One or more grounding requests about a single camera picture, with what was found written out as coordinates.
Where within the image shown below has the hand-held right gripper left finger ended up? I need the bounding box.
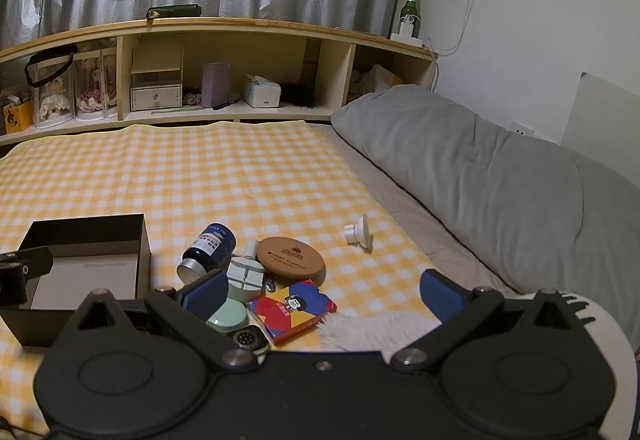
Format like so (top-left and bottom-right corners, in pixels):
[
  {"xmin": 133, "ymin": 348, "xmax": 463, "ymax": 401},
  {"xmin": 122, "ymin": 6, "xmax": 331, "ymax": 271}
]
[{"xmin": 56, "ymin": 269, "xmax": 257, "ymax": 371}]

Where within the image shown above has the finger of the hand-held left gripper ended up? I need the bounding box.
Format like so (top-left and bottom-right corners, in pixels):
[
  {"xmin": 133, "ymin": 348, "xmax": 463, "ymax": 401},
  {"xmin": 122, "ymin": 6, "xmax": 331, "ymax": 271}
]
[{"xmin": 0, "ymin": 246, "xmax": 54, "ymax": 307}]

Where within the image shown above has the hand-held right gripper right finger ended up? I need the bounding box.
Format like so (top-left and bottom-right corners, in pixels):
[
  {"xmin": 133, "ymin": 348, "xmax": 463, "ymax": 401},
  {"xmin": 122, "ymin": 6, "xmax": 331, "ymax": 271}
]
[{"xmin": 390, "ymin": 269, "xmax": 585, "ymax": 373}]

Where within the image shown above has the mint green round compact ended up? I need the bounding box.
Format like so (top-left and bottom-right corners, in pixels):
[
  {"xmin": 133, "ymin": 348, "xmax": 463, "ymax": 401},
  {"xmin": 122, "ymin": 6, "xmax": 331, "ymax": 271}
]
[{"xmin": 206, "ymin": 299, "xmax": 249, "ymax": 334}]

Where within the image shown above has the white green plastic tool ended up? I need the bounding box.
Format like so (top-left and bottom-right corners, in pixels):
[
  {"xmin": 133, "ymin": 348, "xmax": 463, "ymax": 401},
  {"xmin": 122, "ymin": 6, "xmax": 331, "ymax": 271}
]
[{"xmin": 226, "ymin": 240, "xmax": 267, "ymax": 304}]

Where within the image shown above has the black storage box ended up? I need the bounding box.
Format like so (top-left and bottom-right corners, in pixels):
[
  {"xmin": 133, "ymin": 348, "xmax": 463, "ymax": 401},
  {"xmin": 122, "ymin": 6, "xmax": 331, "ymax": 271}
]
[{"xmin": 0, "ymin": 213, "xmax": 152, "ymax": 349}]

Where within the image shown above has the colourful printed card box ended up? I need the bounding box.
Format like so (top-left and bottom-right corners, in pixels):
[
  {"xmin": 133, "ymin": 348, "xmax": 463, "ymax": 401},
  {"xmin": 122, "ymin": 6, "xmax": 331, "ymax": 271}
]
[{"xmin": 248, "ymin": 279, "xmax": 338, "ymax": 346}]

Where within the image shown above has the round brown wooden coaster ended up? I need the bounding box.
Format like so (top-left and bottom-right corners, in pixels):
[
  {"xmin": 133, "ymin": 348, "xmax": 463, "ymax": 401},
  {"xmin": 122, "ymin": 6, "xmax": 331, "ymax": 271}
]
[{"xmin": 256, "ymin": 236, "xmax": 326, "ymax": 292}]

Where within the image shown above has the black round grille object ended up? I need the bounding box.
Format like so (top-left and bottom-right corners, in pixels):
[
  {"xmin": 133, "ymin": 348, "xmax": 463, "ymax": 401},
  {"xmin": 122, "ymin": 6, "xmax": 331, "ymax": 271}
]
[{"xmin": 224, "ymin": 324, "xmax": 271, "ymax": 364}]

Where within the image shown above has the white fluffy cloth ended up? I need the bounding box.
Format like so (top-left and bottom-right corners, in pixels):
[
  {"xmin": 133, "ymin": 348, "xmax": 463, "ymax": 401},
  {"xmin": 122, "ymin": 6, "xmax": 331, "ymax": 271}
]
[{"xmin": 319, "ymin": 311, "xmax": 442, "ymax": 357}]

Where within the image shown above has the yellow checkered blanket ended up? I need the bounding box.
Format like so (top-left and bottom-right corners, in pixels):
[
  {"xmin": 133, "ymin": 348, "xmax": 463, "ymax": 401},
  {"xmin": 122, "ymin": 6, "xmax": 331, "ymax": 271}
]
[{"xmin": 0, "ymin": 119, "xmax": 453, "ymax": 423}]

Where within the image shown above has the grey pillow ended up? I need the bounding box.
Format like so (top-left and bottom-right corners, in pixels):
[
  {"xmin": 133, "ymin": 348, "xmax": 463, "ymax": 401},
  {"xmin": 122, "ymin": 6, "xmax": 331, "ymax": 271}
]
[{"xmin": 331, "ymin": 84, "xmax": 640, "ymax": 352}]

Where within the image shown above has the yellow box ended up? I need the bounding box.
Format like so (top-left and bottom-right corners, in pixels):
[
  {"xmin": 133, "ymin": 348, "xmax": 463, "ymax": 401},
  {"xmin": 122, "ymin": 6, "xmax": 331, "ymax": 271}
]
[{"xmin": 2, "ymin": 95, "xmax": 34, "ymax": 136}]

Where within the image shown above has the clear flower display case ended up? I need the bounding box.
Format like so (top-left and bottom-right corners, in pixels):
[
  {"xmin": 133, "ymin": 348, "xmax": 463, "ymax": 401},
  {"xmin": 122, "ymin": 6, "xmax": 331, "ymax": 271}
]
[
  {"xmin": 73, "ymin": 48, "xmax": 119, "ymax": 121},
  {"xmin": 31, "ymin": 54, "xmax": 76, "ymax": 129}
]

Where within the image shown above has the white tissue box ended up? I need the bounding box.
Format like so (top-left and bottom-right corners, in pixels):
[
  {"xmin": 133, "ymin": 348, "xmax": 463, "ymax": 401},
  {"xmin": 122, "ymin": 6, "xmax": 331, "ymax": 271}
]
[{"xmin": 243, "ymin": 74, "xmax": 281, "ymax": 109}]

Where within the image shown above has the purple box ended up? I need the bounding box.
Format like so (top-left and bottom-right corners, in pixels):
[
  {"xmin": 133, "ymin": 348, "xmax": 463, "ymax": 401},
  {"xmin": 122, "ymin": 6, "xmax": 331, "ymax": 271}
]
[{"xmin": 202, "ymin": 61, "xmax": 232, "ymax": 109}]

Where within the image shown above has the small wooden drawer organizer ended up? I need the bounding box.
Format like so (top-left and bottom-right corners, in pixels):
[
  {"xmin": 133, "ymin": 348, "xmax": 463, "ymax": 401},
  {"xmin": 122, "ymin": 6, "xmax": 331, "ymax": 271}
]
[{"xmin": 129, "ymin": 45, "xmax": 185, "ymax": 112}]

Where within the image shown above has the black feather duster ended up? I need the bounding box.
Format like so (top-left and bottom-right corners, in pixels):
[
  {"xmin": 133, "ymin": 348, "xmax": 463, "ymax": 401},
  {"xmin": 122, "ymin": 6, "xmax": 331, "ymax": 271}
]
[{"xmin": 276, "ymin": 79, "xmax": 327, "ymax": 110}]

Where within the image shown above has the plastic bag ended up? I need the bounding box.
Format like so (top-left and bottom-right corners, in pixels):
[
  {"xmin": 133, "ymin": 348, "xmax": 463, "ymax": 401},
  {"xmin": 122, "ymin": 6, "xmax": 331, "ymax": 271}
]
[{"xmin": 349, "ymin": 64, "xmax": 404, "ymax": 97}]

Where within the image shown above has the white board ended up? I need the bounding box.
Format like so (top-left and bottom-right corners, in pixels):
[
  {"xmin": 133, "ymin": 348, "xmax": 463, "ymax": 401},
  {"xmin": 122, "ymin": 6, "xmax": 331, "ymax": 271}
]
[{"xmin": 560, "ymin": 72, "xmax": 640, "ymax": 162}]

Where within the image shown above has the wooden bedside shelf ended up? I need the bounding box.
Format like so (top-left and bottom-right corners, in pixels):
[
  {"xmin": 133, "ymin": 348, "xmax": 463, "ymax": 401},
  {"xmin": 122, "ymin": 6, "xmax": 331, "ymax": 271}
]
[{"xmin": 0, "ymin": 17, "xmax": 440, "ymax": 147}]

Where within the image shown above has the white power strip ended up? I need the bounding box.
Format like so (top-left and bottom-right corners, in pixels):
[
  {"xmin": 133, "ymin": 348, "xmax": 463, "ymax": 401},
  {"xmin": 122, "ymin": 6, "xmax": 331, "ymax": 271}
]
[{"xmin": 391, "ymin": 14, "xmax": 425, "ymax": 47}]

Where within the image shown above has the dark green case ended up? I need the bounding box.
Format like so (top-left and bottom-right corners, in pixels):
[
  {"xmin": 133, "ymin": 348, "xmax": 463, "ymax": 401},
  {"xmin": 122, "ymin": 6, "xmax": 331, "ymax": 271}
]
[{"xmin": 146, "ymin": 4, "xmax": 203, "ymax": 20}]

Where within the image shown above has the green glass bottle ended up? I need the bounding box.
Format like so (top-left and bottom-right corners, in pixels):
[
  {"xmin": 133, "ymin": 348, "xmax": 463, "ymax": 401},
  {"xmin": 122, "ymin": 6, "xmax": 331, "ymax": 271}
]
[{"xmin": 399, "ymin": 0, "xmax": 422, "ymax": 39}]

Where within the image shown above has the black strap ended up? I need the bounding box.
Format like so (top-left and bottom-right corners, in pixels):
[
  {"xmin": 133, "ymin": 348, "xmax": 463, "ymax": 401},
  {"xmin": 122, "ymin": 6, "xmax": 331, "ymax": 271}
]
[{"xmin": 24, "ymin": 44, "xmax": 79, "ymax": 89}]

